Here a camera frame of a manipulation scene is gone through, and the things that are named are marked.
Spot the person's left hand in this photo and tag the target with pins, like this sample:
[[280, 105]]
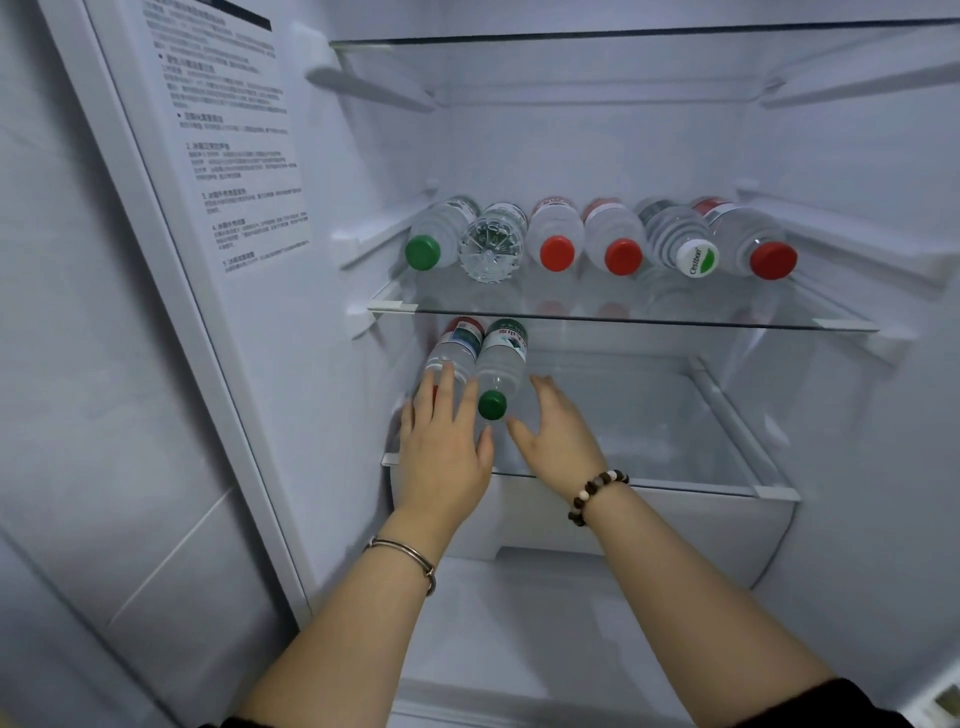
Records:
[[442, 465]]

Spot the person's black sleeve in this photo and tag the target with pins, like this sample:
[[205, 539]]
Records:
[[225, 723], [825, 709]]

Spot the person's right forearm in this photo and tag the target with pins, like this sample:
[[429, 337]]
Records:
[[705, 600]]

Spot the white refrigerator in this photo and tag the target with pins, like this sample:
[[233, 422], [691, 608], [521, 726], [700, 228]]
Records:
[[862, 412]]

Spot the white green cap bottle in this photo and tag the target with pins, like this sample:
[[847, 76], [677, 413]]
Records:
[[679, 236]]

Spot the person's right hand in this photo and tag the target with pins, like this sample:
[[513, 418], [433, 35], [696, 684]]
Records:
[[562, 450]]

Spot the person's black right sleeve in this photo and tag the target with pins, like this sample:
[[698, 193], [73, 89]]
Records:
[[825, 709]]

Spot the person's left forearm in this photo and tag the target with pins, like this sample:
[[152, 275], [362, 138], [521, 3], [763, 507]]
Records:
[[352, 645]]

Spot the silver bangle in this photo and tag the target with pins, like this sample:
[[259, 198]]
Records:
[[420, 559]]

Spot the white instruction label sticker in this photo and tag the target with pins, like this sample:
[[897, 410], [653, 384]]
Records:
[[240, 150]]

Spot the person's black left sleeve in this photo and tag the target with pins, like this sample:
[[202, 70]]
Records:
[[225, 723]]

